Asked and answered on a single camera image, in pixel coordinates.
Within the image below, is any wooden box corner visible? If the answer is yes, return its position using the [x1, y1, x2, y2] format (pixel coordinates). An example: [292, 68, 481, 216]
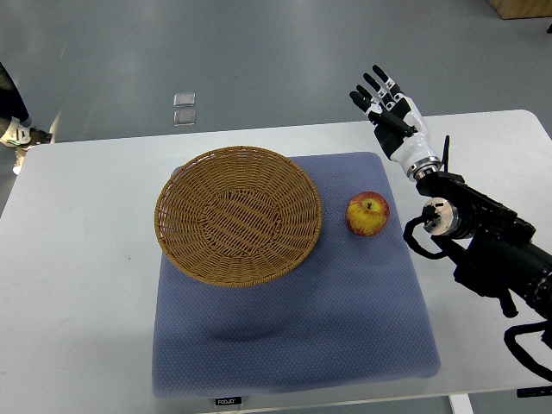
[489, 0, 551, 20]

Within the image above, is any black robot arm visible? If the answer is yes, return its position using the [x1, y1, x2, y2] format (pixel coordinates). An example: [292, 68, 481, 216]
[403, 143, 551, 319]

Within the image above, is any person's shoe and leg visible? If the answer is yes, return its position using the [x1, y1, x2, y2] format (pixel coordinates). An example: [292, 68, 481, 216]
[1, 66, 53, 152]

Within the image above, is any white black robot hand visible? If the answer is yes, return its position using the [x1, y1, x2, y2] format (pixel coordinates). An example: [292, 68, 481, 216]
[349, 65, 442, 182]

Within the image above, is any white table leg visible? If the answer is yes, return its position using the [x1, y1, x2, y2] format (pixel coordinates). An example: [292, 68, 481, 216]
[448, 394, 474, 414]

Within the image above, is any red yellow apple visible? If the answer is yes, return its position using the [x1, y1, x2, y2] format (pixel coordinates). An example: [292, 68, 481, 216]
[345, 191, 391, 236]

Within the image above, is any brown wicker basket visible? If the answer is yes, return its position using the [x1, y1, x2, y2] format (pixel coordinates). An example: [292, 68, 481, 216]
[154, 146, 323, 288]

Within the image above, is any lower clear floor plate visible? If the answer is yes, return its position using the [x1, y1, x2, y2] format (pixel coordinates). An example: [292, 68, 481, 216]
[173, 109, 197, 126]

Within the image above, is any upper clear floor plate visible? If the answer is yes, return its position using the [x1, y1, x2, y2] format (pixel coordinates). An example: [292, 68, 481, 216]
[173, 92, 196, 108]

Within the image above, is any black bracket under table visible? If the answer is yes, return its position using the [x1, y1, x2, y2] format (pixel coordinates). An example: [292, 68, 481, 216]
[517, 386, 552, 398]

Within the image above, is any blue fabric mat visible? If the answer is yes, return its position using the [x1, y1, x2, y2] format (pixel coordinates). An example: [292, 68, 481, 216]
[153, 152, 440, 398]

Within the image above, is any black cable loop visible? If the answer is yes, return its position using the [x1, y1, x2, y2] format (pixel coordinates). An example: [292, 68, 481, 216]
[503, 319, 552, 383]

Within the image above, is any clear floor plate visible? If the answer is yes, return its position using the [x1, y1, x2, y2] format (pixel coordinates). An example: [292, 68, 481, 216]
[173, 92, 196, 108]
[173, 109, 197, 126]

